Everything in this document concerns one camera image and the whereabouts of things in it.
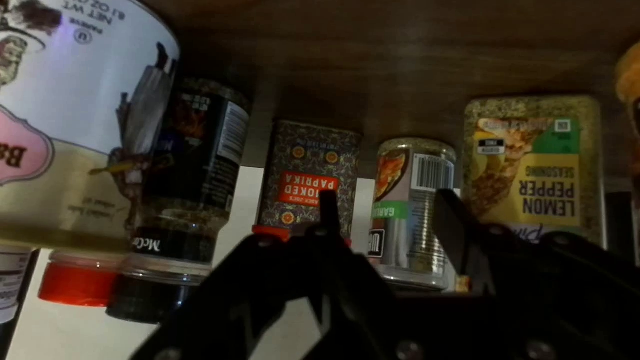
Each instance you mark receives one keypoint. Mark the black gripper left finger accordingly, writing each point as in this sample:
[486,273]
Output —
[286,300]

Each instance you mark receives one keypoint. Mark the black pepper jar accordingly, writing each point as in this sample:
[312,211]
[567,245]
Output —
[192,166]

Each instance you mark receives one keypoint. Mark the smoked paprika tin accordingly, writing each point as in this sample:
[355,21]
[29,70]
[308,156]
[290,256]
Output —
[306,166]

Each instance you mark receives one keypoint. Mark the lemon pepper seasoning bottle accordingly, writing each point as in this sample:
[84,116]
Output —
[532,160]

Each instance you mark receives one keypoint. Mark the small printed spice can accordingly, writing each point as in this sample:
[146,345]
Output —
[416,213]

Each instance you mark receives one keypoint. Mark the white baking powder can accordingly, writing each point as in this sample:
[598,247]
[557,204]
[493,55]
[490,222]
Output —
[80,120]

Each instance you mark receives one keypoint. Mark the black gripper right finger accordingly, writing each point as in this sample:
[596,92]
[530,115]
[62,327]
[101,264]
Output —
[552,300]

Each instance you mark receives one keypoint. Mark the red lid white label jar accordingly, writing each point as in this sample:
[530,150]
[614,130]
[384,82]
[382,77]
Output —
[76,281]

